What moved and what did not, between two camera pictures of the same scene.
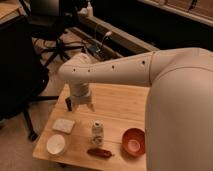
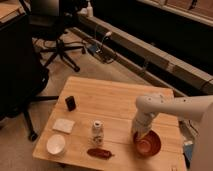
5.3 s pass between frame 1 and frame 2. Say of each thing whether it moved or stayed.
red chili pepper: stayed
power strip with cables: stayed
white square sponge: stayed
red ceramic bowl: moved
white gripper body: moved
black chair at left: stayed
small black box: stayed
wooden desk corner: stayed
